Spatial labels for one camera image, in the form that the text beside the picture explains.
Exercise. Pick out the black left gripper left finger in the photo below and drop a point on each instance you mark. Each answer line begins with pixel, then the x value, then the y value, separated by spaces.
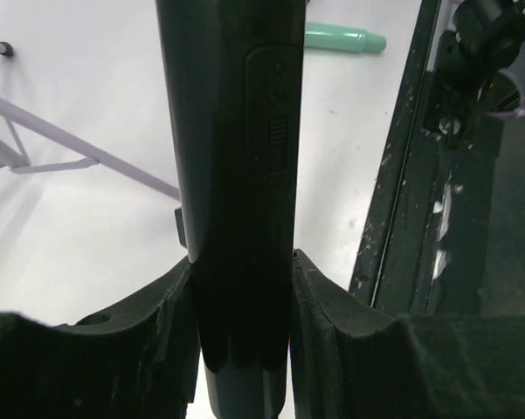
pixel 137 358

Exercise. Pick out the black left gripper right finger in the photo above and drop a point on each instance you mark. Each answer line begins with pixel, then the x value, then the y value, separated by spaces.
pixel 351 361

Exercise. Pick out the lilac tripod music stand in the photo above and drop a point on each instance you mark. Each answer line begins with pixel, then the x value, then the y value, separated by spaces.
pixel 92 112

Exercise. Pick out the black toy microphone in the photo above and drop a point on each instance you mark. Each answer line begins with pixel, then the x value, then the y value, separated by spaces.
pixel 233 73

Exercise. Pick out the green toy microphone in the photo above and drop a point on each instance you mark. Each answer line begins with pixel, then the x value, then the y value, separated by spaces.
pixel 335 38

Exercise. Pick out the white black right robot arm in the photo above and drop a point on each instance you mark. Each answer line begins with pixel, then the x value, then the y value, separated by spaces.
pixel 487 36

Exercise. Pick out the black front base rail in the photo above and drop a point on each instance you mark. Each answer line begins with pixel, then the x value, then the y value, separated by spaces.
pixel 445 231

